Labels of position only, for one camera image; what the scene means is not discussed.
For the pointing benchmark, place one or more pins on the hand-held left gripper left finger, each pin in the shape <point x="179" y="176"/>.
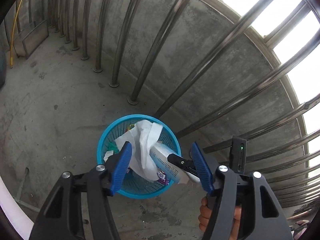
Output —
<point x="121" y="170"/>

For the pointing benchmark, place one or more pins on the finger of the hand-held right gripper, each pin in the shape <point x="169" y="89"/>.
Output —
<point x="178" y="160"/>

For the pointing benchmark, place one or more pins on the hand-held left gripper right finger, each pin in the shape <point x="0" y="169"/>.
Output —
<point x="200" y="165"/>

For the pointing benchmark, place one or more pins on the blue white carton box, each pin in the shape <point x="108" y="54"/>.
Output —
<point x="162" y="162"/>

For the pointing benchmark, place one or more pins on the blue plastic basket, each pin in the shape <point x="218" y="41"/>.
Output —
<point x="113" y="132"/>

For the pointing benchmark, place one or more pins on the white tissue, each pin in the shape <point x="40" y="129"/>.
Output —
<point x="145" y="140"/>

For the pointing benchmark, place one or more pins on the person's right hand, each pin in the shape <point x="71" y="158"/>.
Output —
<point x="205" y="212"/>

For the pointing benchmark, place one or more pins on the metal railing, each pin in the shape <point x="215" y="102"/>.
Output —
<point x="136" y="92"/>

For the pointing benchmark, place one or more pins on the printed tablecloth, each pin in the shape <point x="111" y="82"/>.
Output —
<point x="12" y="212"/>

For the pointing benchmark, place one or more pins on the dark grey cabinet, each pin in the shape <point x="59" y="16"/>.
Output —
<point x="2" y="67"/>

